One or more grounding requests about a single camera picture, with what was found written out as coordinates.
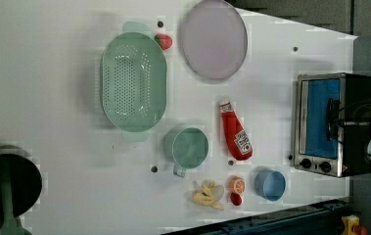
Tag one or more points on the black toaster oven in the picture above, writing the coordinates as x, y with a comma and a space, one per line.
317, 98

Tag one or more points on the green mug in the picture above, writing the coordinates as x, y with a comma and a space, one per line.
186, 148

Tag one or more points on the red ketchup bottle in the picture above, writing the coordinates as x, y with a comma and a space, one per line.
238, 142

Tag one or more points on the yellow banana peel toy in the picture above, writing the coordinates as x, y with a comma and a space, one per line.
209, 195

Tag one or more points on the red strawberry toy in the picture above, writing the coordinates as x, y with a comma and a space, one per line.
163, 40

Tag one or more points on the lilac round plate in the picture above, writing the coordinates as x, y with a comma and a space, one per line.
214, 39

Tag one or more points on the orange slice toy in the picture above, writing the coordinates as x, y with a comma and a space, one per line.
237, 185

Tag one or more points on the small red fruit toy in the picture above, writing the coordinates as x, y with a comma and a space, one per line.
236, 199

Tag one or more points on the blue bowl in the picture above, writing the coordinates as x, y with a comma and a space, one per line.
270, 185

